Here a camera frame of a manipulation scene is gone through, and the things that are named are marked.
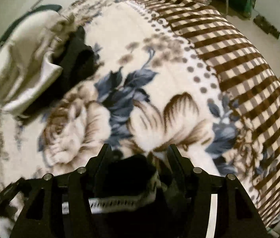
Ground black grey striped sweater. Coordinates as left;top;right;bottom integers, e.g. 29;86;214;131
0;153;163;228

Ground stack of white clothes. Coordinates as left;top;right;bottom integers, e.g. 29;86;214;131
0;10;77;116

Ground floral fleece bed blanket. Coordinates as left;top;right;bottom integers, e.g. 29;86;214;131
0;0;280;227

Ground dark shoes on floor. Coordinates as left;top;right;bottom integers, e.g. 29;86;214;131
253;15;280;39

